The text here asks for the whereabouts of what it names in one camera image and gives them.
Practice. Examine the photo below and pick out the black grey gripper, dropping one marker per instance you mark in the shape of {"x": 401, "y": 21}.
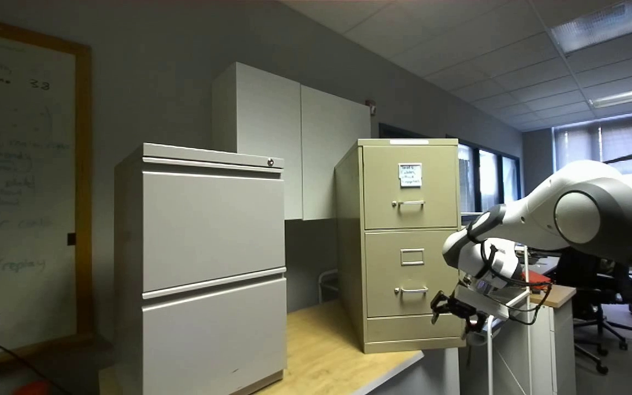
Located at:
{"x": 486, "y": 300}

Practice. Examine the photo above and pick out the beige drawer with label holder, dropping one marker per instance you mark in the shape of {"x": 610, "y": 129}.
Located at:
{"x": 383, "y": 274}

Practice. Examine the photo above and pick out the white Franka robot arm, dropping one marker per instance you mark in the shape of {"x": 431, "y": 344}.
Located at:
{"x": 580, "y": 216}

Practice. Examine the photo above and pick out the beige metal filing cabinet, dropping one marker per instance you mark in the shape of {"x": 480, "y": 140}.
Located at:
{"x": 349, "y": 241}

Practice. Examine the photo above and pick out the beige drawer with white label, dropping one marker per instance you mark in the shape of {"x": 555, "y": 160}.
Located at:
{"x": 383, "y": 183}

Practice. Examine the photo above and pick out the round cabinet lock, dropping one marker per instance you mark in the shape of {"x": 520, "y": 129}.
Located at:
{"x": 271, "y": 163}

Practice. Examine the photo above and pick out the grey lateral cabinet drawer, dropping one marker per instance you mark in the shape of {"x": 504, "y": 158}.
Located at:
{"x": 213, "y": 342}
{"x": 213, "y": 226}

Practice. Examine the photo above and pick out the grey lateral file cabinet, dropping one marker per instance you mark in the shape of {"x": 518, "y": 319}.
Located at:
{"x": 127, "y": 293}

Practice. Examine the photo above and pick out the metal label holder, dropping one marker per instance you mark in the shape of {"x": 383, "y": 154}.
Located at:
{"x": 411, "y": 254}

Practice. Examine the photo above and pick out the red small object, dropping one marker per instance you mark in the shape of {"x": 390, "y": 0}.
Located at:
{"x": 541, "y": 278}

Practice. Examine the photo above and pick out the wooden top desk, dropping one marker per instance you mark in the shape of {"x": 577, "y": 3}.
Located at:
{"x": 322, "y": 351}

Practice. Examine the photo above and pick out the white paper label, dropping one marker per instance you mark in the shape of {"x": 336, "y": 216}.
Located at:
{"x": 408, "y": 173}

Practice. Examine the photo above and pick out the dark interior window row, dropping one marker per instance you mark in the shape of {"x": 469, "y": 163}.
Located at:
{"x": 488, "y": 172}

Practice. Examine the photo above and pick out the black office chair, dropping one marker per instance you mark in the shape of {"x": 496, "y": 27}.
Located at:
{"x": 592, "y": 315}

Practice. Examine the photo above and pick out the window with blinds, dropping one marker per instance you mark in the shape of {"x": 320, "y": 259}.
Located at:
{"x": 587, "y": 144}

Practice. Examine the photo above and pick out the fluorescent ceiling light strip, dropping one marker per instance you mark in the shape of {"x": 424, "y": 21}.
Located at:
{"x": 629, "y": 95}

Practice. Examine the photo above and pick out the ceiling light panel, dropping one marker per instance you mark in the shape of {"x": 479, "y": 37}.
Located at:
{"x": 609, "y": 24}

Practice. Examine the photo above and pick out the small black whiteboard clip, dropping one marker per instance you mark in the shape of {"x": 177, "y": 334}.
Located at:
{"x": 70, "y": 238}

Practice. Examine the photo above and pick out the orange object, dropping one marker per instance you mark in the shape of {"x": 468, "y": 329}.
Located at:
{"x": 34, "y": 387}

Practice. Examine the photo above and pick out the wood framed whiteboard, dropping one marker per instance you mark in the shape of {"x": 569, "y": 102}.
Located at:
{"x": 23, "y": 183}

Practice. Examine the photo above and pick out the white pedestal cabinet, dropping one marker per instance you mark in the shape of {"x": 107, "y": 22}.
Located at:
{"x": 542, "y": 351}

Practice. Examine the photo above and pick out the white wall cabinet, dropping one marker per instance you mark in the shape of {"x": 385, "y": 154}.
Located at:
{"x": 273, "y": 131}

